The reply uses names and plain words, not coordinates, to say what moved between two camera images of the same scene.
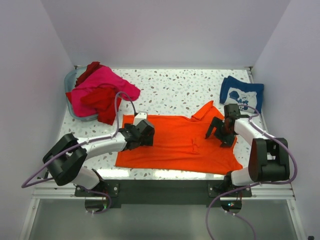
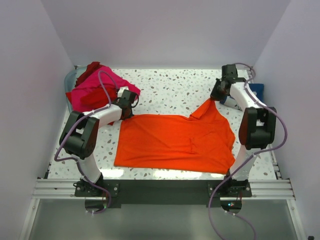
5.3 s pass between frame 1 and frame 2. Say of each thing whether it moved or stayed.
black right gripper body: moved
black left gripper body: moved
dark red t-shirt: stayed
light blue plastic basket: stayed
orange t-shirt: stayed
